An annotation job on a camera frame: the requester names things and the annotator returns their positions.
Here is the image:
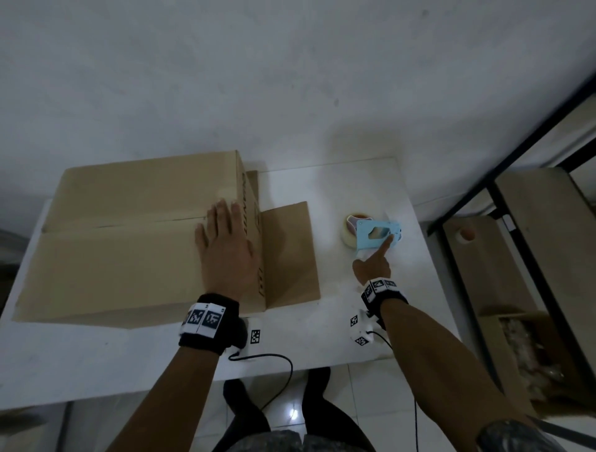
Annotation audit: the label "person's right hand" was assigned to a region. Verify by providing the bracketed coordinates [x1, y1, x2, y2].
[352, 235, 395, 287]

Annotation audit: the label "person's left hand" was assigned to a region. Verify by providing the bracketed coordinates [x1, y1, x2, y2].
[195, 199, 261, 303]

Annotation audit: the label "large brown cardboard box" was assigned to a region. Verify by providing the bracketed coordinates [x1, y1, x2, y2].
[11, 150, 322, 329]

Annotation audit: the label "person's right forearm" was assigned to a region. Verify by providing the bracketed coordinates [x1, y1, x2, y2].
[379, 297, 541, 452]

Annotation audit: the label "person's left forearm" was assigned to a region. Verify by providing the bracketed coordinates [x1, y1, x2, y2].
[106, 344, 220, 452]

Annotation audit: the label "black wristband with marker tags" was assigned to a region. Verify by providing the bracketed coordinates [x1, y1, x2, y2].
[360, 278, 410, 318]
[178, 293, 240, 357]

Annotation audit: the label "clear packing tape roll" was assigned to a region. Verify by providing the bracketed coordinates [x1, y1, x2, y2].
[344, 213, 374, 248]

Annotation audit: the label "light blue tape dispenser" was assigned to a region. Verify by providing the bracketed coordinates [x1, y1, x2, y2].
[352, 219, 403, 258]

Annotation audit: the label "small wooden shelf board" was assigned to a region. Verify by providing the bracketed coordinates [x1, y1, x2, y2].
[441, 214, 537, 318]

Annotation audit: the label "person's right leg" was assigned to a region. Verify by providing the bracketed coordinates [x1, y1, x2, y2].
[301, 366, 374, 452]

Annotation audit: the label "person's leg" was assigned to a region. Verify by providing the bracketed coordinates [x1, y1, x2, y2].
[301, 366, 374, 452]
[212, 379, 272, 452]

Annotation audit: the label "person's left leg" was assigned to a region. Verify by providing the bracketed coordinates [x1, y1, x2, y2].
[212, 379, 272, 452]

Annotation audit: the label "grey patterned shorts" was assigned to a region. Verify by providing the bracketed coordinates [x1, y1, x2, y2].
[241, 429, 327, 452]

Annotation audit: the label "open cardboard box with packets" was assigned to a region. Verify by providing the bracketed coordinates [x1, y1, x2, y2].
[479, 305, 596, 419]

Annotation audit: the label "large wooden shelf board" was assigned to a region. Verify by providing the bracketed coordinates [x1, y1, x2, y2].
[495, 167, 596, 373]

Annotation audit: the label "white wrist camera with markers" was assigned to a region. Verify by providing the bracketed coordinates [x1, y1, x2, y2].
[349, 307, 388, 348]

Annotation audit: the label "black wrist camera with marker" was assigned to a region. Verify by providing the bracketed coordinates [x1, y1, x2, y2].
[227, 317, 262, 356]

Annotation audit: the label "black cable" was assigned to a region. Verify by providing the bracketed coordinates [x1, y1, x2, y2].
[227, 351, 294, 411]
[367, 330, 419, 452]

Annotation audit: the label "black metal shelf frame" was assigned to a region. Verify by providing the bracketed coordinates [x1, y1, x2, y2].
[427, 70, 596, 422]

